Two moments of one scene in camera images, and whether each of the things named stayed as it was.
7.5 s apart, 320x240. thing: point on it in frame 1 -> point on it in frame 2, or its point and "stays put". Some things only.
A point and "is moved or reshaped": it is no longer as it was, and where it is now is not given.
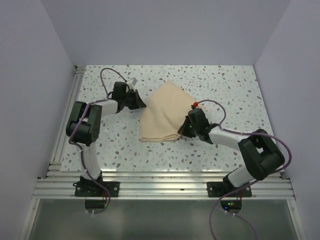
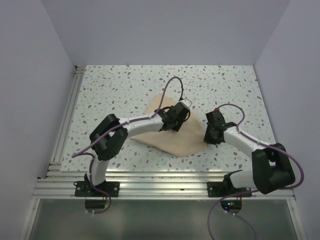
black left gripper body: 128,99 -> 178,124
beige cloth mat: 163,115 is moved or reshaped
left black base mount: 92,189 stays put
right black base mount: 222,189 stays put
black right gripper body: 195,129 -> 209,137
